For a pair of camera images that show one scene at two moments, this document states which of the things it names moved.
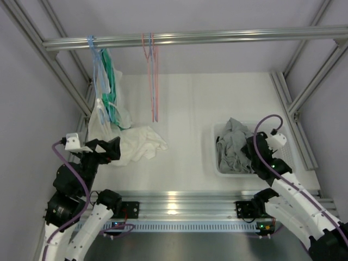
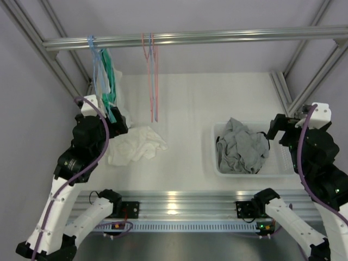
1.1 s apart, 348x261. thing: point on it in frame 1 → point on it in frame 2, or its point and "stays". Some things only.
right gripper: x=246 y=150 → x=283 y=123
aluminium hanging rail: x=339 y=33 stays
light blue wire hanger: x=152 y=79 stays
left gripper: x=112 y=147 → x=118 y=127
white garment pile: x=136 y=142 stays
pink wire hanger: x=148 y=57 stays
